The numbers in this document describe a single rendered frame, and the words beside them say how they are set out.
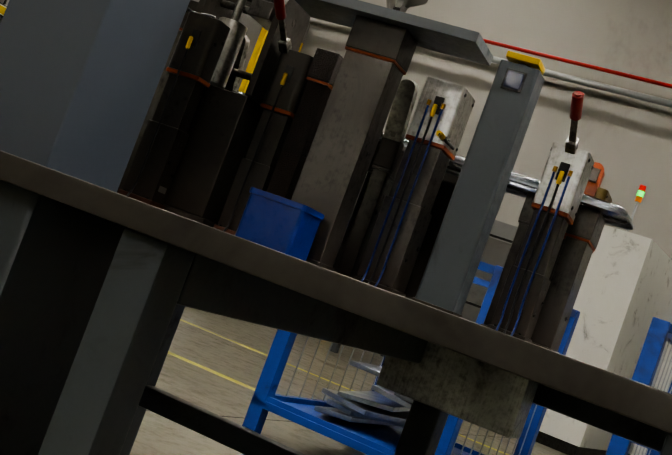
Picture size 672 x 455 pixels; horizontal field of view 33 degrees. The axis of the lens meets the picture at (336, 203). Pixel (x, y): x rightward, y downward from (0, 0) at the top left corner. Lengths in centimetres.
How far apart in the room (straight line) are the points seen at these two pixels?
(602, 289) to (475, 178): 826
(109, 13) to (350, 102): 44
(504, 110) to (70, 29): 73
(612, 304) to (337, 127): 821
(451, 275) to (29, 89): 75
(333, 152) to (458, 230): 27
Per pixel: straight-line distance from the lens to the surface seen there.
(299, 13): 226
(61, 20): 189
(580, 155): 204
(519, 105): 191
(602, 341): 1007
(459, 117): 212
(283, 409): 433
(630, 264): 1011
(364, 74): 199
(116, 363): 157
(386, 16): 197
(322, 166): 197
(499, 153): 190
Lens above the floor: 69
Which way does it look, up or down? 4 degrees up
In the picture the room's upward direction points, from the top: 20 degrees clockwise
